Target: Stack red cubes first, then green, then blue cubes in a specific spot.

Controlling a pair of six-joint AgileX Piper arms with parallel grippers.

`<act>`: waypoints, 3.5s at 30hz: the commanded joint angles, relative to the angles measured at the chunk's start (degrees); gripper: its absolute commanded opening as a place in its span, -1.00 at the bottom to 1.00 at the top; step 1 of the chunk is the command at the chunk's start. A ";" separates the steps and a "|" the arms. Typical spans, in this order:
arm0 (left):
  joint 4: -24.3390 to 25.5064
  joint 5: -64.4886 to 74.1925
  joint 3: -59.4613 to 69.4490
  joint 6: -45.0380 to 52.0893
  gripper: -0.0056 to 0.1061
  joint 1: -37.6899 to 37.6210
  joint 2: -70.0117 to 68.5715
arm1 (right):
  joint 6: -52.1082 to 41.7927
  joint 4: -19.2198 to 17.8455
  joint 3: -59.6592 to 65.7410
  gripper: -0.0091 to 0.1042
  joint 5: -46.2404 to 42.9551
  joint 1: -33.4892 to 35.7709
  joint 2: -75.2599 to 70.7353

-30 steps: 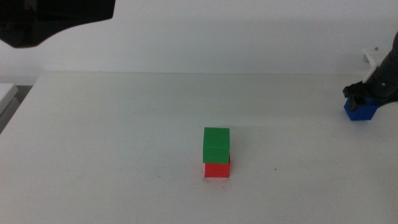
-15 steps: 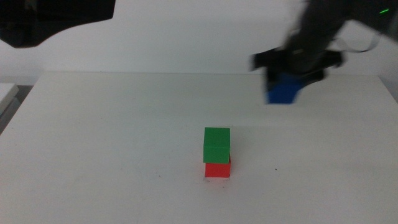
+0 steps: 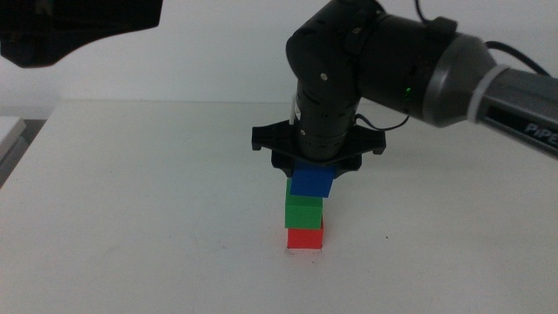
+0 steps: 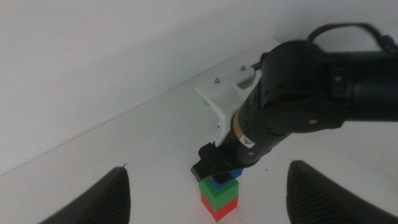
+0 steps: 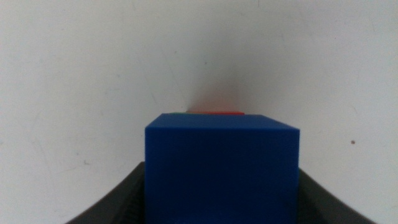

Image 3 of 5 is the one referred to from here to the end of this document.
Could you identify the red cube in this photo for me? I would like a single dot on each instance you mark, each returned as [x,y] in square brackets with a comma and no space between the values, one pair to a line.
[305,239]

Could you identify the blue cube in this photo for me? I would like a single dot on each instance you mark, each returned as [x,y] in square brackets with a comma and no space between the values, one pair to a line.
[312,179]

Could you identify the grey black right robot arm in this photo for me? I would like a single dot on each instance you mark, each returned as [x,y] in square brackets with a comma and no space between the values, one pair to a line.
[392,56]

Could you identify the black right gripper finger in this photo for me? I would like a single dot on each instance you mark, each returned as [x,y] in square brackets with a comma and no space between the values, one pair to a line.
[282,170]
[346,170]

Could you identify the green cube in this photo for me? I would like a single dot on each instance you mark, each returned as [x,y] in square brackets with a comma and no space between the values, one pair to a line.
[303,211]

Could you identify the white side furniture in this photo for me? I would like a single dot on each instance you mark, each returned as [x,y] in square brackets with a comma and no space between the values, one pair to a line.
[8,131]

